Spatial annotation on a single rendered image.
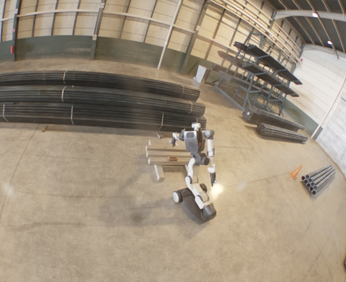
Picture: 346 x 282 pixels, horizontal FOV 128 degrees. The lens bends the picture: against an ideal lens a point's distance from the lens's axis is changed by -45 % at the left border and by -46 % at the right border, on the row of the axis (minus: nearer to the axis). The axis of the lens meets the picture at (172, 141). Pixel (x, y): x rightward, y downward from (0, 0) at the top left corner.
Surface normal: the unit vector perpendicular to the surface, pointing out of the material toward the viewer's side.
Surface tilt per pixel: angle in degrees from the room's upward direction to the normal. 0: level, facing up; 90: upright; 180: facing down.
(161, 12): 90
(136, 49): 90
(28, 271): 0
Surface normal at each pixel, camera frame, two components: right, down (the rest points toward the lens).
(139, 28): 0.27, 0.64
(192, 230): 0.29, -0.77
